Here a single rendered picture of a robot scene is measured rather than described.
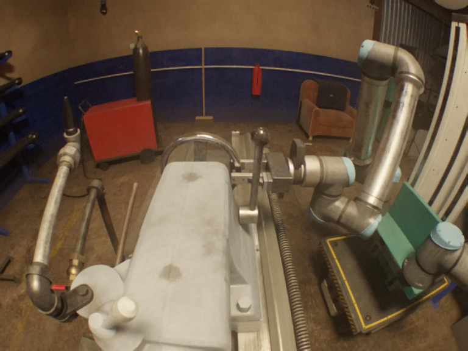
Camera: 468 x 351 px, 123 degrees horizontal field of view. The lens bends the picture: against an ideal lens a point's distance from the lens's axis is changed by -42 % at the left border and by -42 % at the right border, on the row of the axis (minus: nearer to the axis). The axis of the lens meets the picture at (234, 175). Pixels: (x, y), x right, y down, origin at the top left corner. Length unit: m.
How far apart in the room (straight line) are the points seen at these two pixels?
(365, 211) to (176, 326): 0.57
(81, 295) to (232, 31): 3.76
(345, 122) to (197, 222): 3.48
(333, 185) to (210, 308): 0.48
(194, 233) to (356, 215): 0.48
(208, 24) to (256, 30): 0.78
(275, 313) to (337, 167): 0.42
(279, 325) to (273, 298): 0.08
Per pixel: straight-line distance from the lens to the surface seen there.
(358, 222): 0.67
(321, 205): 0.68
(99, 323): 0.27
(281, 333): 0.59
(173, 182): 0.43
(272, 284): 0.64
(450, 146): 1.17
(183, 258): 0.31
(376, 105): 0.93
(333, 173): 0.61
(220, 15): 3.84
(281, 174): 0.55
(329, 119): 3.55
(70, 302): 0.33
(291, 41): 3.95
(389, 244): 1.15
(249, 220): 0.51
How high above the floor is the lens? 1.41
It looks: 35 degrees down
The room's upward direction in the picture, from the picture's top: 1 degrees clockwise
